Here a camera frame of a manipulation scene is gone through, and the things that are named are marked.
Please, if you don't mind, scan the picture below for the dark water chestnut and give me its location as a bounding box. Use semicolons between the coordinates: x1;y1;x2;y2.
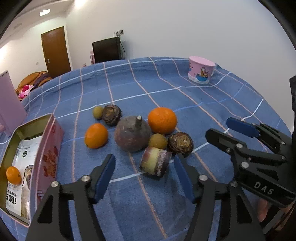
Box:
102;104;122;126
166;132;194;157

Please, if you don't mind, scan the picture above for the brown longan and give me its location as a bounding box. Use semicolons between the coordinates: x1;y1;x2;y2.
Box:
148;133;168;150

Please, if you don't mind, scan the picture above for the large orange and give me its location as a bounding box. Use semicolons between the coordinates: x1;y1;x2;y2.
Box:
148;107;178;135

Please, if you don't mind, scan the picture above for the sugarcane piece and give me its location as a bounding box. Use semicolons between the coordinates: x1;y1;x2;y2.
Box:
139;146;172;178

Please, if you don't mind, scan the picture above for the medium orange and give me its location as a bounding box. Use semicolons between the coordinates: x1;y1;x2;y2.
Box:
84;123;108;149

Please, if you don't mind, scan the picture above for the purple passion fruit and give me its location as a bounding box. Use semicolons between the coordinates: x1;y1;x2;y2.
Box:
114;115;152;153

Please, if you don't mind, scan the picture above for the green longan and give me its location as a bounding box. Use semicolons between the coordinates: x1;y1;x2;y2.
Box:
92;106;103;120

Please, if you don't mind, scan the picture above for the operator right hand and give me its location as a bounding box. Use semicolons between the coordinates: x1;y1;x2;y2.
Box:
257;199;294;231

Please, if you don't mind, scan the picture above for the printed paper packet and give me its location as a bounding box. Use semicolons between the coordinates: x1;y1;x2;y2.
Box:
5;136;42;224

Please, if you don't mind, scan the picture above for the small orange in tin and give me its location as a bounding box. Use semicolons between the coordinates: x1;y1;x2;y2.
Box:
6;166;22;185

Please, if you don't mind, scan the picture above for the pink cartoon cup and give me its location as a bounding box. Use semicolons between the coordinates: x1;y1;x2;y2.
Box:
188;56;216;84

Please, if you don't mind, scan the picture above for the pink metal tin box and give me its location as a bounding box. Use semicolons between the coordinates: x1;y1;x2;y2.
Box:
1;113;64;227

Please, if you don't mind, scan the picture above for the blue checked tablecloth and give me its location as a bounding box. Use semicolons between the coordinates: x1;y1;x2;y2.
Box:
0;56;293;241

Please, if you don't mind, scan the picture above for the pink electric kettle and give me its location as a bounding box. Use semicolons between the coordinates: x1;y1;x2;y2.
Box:
0;71;27;137

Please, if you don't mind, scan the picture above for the pink floral cushion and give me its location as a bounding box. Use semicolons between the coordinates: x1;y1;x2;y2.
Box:
18;84;34;99

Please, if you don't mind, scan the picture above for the orange leather sofa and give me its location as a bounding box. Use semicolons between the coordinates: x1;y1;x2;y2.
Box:
16;71;52;100

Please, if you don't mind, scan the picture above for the black television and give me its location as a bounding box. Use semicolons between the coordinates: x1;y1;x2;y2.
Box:
92;37;122;63

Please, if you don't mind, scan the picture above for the pink box beside television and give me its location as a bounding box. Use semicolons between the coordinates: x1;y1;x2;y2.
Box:
90;51;95;65

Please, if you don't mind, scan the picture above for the brown wooden door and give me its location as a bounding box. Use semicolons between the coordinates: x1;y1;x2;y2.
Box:
41;26;71;78

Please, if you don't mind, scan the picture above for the ceiling light panel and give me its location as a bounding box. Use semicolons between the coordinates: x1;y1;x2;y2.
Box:
40;9;51;17

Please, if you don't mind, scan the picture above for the wall power socket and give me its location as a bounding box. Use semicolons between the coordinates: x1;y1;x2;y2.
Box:
114;30;124;37

